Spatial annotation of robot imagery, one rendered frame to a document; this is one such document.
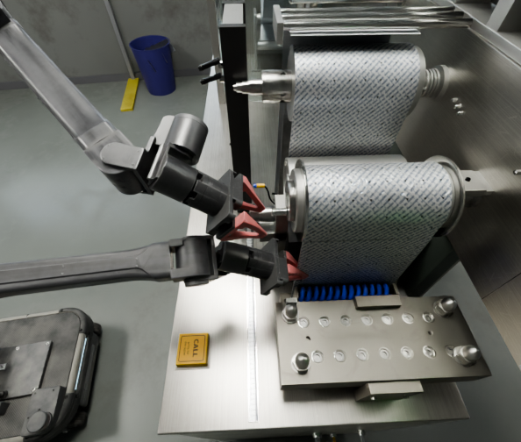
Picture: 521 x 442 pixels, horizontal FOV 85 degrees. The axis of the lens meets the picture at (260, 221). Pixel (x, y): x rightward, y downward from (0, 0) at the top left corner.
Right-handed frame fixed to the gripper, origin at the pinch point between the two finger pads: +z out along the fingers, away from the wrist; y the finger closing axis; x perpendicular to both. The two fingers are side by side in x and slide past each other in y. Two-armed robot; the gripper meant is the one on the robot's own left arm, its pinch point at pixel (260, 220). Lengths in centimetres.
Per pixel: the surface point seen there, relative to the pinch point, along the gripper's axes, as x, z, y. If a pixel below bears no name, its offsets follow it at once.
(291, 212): 5.8, 2.0, 0.9
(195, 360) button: -33.2, 7.7, 16.3
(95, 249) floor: -164, -3, -76
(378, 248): 10.6, 19.9, 3.8
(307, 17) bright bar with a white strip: 23.3, -6.8, -30.2
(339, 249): 5.9, 14.1, 3.8
